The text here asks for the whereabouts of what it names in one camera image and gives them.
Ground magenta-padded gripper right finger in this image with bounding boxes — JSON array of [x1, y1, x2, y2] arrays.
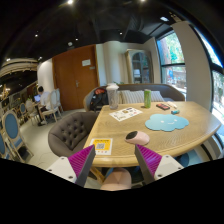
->
[[134, 143, 185, 185]]

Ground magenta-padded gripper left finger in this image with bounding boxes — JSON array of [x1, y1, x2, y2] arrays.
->
[[46, 144, 97, 188]]

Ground pink computer mouse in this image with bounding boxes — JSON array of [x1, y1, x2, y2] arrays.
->
[[125, 130, 151, 146]]

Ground blue cloud-shaped mouse pad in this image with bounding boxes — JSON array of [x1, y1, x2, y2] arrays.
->
[[144, 113, 190, 132]]

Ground grey tufted armchair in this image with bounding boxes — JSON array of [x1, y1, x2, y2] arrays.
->
[[47, 111, 100, 158]]

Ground yellow square code sticker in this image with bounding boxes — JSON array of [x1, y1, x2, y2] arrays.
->
[[89, 137, 114, 156]]

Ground pink round stool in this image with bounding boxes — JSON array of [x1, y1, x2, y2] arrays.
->
[[99, 167, 133, 192]]

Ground flat black red box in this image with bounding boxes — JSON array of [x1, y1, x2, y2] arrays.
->
[[155, 102, 171, 111]]

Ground white tube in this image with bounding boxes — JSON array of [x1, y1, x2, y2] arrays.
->
[[166, 100, 179, 109]]

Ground white printed sticker sheet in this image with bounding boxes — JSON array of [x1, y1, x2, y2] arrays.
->
[[108, 106, 144, 122]]

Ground white chairs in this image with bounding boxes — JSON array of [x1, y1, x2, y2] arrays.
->
[[41, 87, 64, 123]]

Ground striped cushion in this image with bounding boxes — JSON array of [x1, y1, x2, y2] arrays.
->
[[150, 90, 165, 103], [121, 89, 145, 104], [117, 90, 124, 105]]

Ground green drink can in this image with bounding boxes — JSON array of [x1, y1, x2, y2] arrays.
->
[[143, 88, 152, 109]]

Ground person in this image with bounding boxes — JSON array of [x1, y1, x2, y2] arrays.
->
[[34, 85, 52, 126]]

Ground brown curved sofa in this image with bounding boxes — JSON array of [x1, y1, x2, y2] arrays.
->
[[83, 83, 186, 112]]

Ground black backpack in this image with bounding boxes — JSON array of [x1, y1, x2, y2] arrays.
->
[[89, 87, 110, 111]]

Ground brown wooden door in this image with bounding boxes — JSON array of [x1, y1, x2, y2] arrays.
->
[[52, 44, 100, 112]]

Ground clear shaker bottle white lid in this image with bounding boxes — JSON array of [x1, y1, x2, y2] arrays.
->
[[105, 82, 120, 110]]

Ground black-framed window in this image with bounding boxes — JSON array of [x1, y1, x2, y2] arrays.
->
[[156, 29, 187, 98], [195, 29, 224, 134]]

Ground arched glass cabinet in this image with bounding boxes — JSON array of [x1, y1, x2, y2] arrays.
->
[[125, 49, 155, 85]]

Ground ceiling lights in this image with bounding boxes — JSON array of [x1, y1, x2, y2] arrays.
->
[[33, 0, 171, 43]]

